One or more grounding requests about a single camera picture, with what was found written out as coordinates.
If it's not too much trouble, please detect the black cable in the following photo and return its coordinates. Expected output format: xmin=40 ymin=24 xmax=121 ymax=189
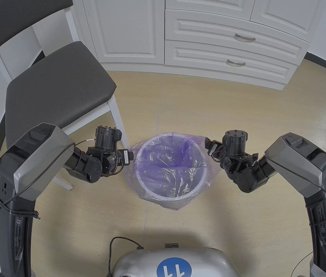
xmin=293 ymin=253 xmax=315 ymax=277
xmin=108 ymin=237 xmax=144 ymax=277

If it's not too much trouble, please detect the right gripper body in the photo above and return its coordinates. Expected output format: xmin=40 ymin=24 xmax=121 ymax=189
xmin=205 ymin=137 xmax=234 ymax=170

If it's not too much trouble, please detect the white wardrobe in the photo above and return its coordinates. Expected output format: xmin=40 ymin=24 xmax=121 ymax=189
xmin=70 ymin=0 xmax=326 ymax=91

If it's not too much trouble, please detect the purple plastic bag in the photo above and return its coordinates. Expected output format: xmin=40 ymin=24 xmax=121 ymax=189
xmin=123 ymin=132 xmax=222 ymax=210

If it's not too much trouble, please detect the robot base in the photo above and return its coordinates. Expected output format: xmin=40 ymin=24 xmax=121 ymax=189
xmin=114 ymin=243 xmax=240 ymax=277

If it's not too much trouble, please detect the white chair with grey seat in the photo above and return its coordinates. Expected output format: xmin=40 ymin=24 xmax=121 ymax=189
xmin=0 ymin=0 xmax=132 ymax=190

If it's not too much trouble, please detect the white trash bin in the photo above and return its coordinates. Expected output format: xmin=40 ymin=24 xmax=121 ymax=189
xmin=134 ymin=134 xmax=210 ymax=203

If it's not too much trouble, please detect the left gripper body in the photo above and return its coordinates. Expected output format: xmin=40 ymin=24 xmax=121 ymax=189
xmin=105 ymin=148 xmax=135 ymax=175

